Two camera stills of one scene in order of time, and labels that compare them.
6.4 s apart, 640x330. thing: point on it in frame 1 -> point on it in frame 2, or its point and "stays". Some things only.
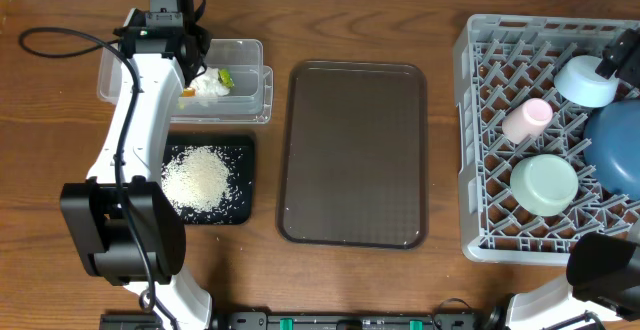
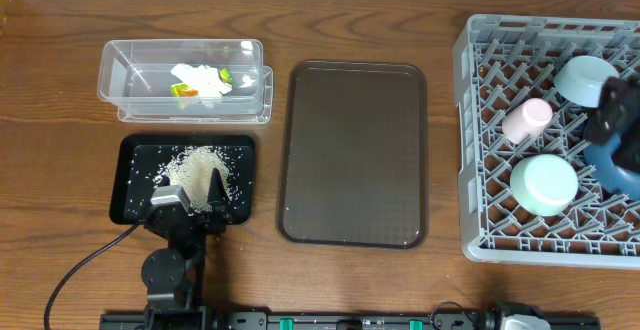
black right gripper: [623, 60] -> [614, 95]
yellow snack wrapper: [223, 76] stays
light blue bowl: [578, 82] stays
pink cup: [526, 122] stays
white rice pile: [197, 179] stays
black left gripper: [203, 42] -> [219, 216]
